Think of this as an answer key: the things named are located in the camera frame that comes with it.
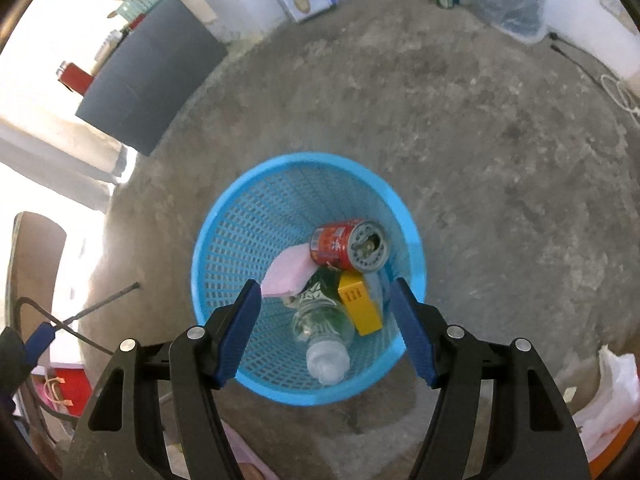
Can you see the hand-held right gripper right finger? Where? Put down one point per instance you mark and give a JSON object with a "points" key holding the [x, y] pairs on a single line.
{"points": [[415, 330]]}

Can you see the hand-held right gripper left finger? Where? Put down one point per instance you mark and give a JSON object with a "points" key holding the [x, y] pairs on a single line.
{"points": [[240, 330]]}

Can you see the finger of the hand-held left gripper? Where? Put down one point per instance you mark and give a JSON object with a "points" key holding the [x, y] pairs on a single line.
{"points": [[39, 342]]}

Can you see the yellow cardboard box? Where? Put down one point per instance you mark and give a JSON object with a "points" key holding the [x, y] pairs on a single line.
{"points": [[360, 307]]}

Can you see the pink packet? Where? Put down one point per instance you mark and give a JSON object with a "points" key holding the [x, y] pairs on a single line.
{"points": [[287, 272]]}

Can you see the clear plastic bottle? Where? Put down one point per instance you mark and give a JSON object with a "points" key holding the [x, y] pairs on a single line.
{"points": [[322, 340]]}

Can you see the dark green wrapper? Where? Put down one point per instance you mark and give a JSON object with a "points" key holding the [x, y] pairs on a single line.
{"points": [[322, 285]]}

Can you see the red drink can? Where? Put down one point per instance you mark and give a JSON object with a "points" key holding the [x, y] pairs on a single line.
{"points": [[340, 245]]}

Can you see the blue plastic mesh basket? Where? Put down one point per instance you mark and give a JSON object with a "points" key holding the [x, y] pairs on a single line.
{"points": [[280, 200]]}

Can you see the red paper bag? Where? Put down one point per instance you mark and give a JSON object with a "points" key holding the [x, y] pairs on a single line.
{"points": [[70, 390]]}

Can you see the brown chair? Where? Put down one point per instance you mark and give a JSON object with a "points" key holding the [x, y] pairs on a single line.
{"points": [[35, 265]]}

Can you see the pink slipper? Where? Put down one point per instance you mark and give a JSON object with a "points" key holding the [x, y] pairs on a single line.
{"points": [[245, 452]]}

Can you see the cream curtain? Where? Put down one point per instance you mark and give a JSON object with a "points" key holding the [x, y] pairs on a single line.
{"points": [[55, 160]]}

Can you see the white plastic bag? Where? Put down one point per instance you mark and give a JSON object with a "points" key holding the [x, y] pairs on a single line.
{"points": [[615, 395]]}

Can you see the red thermos flask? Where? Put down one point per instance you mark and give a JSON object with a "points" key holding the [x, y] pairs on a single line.
{"points": [[75, 77]]}

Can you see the grey cabinet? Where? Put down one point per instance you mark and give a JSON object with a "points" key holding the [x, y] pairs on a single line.
{"points": [[150, 75]]}

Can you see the large clear water jug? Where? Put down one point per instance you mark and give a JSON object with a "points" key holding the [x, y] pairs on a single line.
{"points": [[510, 0]]}

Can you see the teal desk organiser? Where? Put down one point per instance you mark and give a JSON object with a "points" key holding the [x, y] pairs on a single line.
{"points": [[140, 0]]}

